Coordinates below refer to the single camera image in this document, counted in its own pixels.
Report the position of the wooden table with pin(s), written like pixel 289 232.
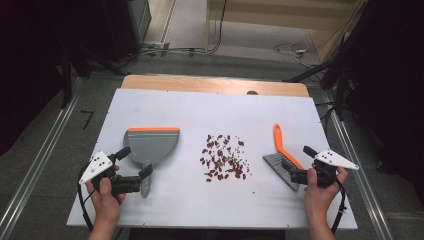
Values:
pixel 213 85

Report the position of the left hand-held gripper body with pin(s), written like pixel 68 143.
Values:
pixel 97 165

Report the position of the dark table grommet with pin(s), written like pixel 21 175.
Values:
pixel 252 92

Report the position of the orange brush with grey bristles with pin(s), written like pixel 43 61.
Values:
pixel 279 141

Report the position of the white board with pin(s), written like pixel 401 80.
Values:
pixel 200 110

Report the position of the grey dustpan with orange edge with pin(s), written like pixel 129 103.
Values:
pixel 151 146

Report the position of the grey cabinet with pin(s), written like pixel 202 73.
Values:
pixel 141 16

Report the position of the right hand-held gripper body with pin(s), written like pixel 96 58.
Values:
pixel 333 159

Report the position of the person's right hand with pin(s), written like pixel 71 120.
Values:
pixel 320 200

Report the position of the person's left hand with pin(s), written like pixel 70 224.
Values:
pixel 105 203

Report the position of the metal floor rail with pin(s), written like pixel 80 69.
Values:
pixel 358 186
pixel 36 156

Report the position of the pile of red beans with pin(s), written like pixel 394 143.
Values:
pixel 223 158

